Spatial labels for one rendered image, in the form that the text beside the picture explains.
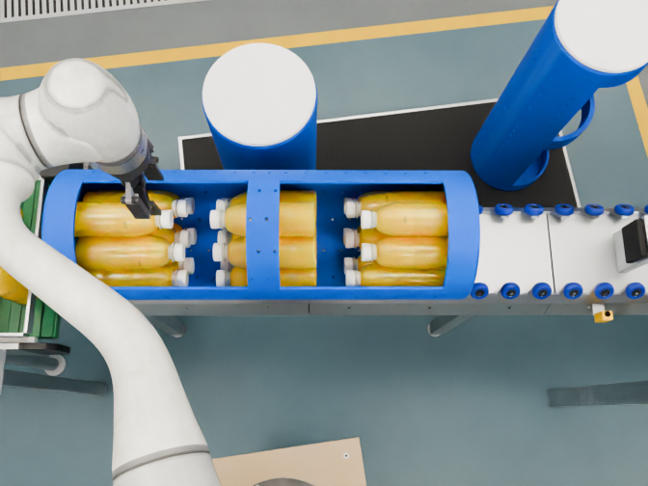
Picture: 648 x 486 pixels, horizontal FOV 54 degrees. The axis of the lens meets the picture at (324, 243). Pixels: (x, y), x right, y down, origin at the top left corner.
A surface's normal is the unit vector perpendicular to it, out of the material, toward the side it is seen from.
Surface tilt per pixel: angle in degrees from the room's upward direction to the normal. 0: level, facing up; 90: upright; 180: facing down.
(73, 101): 15
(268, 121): 0
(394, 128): 0
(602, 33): 0
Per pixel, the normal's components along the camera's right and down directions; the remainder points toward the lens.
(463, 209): 0.02, -0.37
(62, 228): 0.02, -0.10
